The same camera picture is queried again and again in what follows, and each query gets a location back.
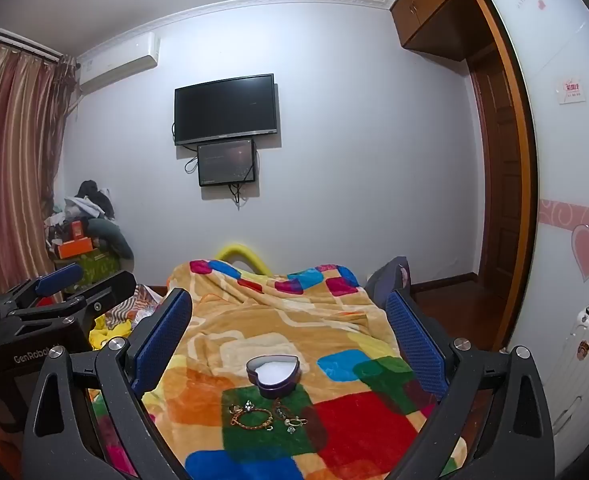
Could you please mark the pile of clothes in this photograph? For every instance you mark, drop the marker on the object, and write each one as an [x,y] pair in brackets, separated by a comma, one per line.
[94,205]

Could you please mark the purple heart-shaped jewelry box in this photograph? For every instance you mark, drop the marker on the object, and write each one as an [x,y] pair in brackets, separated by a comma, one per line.
[274,387]

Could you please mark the white suitcase with stickers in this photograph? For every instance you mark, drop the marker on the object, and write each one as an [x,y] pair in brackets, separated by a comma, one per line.
[584,375]

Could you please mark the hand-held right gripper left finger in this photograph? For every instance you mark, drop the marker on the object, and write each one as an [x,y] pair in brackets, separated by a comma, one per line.
[162,340]

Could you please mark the orange box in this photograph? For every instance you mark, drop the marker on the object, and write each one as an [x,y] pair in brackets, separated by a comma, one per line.
[74,248]

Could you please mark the white air conditioner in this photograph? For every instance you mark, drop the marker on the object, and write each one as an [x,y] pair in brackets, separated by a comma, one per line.
[119,62]

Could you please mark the wooden overhead cabinet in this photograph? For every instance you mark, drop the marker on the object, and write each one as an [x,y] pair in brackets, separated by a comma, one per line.
[424,5]

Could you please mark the white wardrobe door with hearts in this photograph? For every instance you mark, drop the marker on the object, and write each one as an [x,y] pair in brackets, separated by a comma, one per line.
[564,175]

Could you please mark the green patterned box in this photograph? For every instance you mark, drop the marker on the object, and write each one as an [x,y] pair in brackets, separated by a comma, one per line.
[99,262]

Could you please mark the yellow cloth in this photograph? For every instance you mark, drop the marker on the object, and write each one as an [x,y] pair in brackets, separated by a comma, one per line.
[109,332]

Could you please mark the dark curtain rod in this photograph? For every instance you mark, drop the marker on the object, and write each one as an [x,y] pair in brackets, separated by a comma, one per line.
[19,44]

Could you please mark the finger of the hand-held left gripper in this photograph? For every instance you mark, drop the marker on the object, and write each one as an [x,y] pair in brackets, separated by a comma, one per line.
[59,280]
[109,292]

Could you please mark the colourful patchwork blanket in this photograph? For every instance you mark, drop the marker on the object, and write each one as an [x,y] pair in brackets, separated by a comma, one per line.
[284,320]

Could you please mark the brown wooden door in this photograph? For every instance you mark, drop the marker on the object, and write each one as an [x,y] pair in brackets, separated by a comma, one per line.
[499,170]

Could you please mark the small black wall monitor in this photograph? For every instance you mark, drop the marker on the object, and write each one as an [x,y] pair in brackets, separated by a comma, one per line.
[226,162]

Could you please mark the yellow foam tube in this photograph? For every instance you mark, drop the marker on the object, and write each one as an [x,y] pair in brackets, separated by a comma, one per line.
[247,252]

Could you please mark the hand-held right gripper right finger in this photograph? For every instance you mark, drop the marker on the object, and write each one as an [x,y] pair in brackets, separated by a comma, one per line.
[417,345]

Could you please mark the silver rings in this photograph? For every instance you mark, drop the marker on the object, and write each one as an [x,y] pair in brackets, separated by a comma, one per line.
[294,423]

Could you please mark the striped red curtain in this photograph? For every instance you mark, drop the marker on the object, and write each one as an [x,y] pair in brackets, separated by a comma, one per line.
[14,160]

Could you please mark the grey purple cloth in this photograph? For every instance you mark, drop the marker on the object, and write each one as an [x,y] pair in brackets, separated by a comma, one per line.
[384,277]

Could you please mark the black wall television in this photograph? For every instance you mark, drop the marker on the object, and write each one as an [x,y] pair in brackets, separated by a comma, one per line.
[226,109]

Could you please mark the small red box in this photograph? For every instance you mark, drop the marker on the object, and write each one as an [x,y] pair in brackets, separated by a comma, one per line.
[78,230]

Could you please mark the white paper note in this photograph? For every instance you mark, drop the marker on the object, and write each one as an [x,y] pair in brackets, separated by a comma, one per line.
[570,91]

